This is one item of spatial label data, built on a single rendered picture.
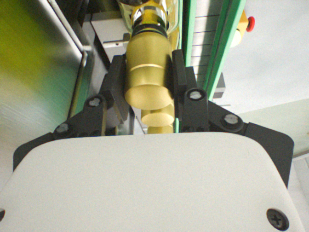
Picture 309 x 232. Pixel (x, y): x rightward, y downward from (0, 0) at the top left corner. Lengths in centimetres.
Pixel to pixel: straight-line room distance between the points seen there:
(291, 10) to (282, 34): 8
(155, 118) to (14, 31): 16
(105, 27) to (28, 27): 24
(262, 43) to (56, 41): 64
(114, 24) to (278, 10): 46
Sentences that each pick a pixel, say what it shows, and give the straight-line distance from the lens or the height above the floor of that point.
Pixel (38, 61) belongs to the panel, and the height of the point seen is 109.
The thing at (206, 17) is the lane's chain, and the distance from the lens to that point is 44.
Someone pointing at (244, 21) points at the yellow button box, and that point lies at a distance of 56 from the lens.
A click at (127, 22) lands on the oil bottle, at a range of 18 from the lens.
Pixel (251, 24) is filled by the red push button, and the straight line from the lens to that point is 60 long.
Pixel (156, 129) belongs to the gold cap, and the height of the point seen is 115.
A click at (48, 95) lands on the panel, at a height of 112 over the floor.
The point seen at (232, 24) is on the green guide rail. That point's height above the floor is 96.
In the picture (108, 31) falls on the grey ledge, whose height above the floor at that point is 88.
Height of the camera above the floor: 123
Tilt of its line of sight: 26 degrees down
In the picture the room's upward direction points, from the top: 180 degrees clockwise
